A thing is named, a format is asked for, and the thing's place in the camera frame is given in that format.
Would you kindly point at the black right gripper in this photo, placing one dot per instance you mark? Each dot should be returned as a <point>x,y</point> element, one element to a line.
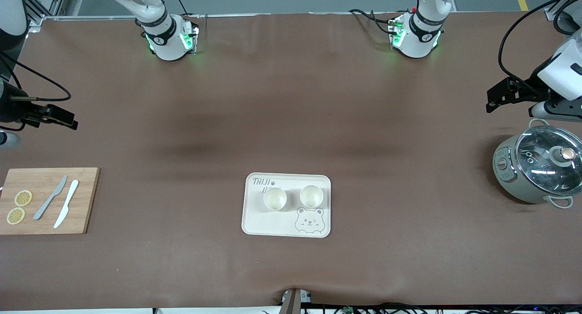
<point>10,109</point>

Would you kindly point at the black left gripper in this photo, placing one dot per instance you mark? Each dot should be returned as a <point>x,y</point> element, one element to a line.
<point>530,89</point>

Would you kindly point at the white IKEA cup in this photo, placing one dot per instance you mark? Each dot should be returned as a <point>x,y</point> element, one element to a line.
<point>311,196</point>
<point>275,199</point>

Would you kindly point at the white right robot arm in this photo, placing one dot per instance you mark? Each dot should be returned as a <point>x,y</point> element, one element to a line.
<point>163,41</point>

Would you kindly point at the glass pot lid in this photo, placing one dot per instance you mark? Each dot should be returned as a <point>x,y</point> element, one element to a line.
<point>541,164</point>

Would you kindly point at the grey plastic knife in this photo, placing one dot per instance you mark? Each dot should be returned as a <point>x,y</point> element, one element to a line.
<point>50,199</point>

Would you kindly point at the yellow lemon slice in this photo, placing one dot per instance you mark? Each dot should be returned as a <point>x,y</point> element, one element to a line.
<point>16,216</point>
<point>23,198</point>

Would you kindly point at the white plastic knife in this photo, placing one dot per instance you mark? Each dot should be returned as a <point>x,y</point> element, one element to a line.
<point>67,205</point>

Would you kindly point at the wooden cutting board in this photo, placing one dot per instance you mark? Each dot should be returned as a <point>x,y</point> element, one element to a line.
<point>82,205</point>

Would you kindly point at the cream tray with bear print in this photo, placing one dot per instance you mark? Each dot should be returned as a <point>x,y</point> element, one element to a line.
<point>273,223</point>

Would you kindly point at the aluminium frame post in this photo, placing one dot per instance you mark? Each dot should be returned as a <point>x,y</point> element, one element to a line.
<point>50,4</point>
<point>557,9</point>

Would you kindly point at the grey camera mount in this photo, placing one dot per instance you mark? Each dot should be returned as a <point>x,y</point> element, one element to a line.
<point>292,302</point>

